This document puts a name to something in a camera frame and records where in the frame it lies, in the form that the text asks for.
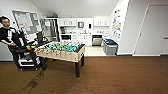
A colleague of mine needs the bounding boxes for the black screen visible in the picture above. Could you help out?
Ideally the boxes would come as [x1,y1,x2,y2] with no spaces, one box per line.
[35,30,46,45]

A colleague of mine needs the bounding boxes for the white three drawer unit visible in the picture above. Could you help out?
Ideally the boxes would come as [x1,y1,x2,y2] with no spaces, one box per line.
[70,33,79,43]
[101,33,111,43]

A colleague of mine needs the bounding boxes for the grey trash bin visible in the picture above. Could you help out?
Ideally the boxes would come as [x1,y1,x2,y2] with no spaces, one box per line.
[104,40,120,57]

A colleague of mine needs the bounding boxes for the person in black clothes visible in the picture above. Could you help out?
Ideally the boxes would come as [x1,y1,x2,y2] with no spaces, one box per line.
[0,15,28,70]

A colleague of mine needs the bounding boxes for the black coffee machine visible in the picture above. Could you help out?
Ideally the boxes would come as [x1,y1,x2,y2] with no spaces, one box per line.
[59,26,67,35]

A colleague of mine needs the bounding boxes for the black built-in microwave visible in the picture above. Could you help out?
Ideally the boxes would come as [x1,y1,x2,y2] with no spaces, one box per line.
[60,34,72,42]

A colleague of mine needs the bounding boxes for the metal door handle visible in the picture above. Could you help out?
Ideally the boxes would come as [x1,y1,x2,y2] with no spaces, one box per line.
[162,35,168,41]

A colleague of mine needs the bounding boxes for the wooden foosball table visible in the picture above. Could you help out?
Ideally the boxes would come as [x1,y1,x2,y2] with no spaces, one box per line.
[33,40,87,79]

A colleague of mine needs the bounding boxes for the white door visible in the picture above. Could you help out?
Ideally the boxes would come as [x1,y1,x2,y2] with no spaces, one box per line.
[132,4,168,57]

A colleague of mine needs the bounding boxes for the black wheeled cart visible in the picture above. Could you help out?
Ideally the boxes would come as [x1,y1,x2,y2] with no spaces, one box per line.
[11,31,48,72]

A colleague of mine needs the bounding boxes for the wall notice board with papers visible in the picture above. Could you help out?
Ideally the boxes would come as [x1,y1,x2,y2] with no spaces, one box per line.
[11,9,43,36]

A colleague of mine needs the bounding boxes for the blue lid trash bin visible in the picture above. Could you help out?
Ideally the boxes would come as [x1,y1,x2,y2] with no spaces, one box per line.
[102,38,116,54]

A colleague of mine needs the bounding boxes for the white upper wall cabinet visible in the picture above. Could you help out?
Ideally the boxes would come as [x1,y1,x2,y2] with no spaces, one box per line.
[58,17,78,28]
[92,17,111,28]

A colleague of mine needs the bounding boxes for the white double door base cabinet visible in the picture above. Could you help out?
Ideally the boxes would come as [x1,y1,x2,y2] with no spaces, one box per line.
[77,34,93,47]

